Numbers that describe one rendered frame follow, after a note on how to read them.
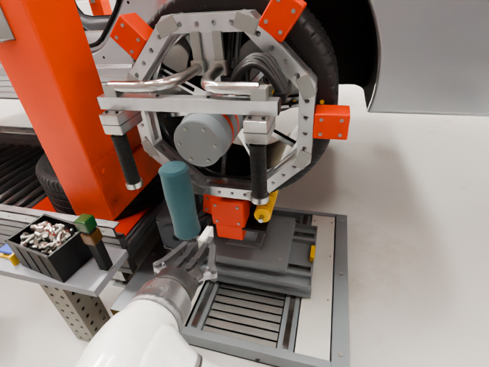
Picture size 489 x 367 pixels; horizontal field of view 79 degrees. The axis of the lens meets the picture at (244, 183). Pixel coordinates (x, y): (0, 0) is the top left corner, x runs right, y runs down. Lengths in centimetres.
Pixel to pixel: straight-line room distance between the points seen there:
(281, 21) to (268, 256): 88
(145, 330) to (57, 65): 72
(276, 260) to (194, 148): 67
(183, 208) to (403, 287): 107
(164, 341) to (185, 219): 58
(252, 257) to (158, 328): 88
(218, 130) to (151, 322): 46
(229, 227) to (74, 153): 55
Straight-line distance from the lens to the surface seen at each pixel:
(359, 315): 144
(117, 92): 75
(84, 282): 108
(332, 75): 87
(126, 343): 42
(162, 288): 49
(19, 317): 178
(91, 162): 102
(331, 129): 82
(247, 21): 78
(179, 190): 90
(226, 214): 104
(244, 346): 123
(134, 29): 91
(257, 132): 60
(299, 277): 132
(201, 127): 73
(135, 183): 82
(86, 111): 100
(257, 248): 131
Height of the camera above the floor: 117
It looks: 34 degrees down
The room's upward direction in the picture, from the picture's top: 4 degrees counter-clockwise
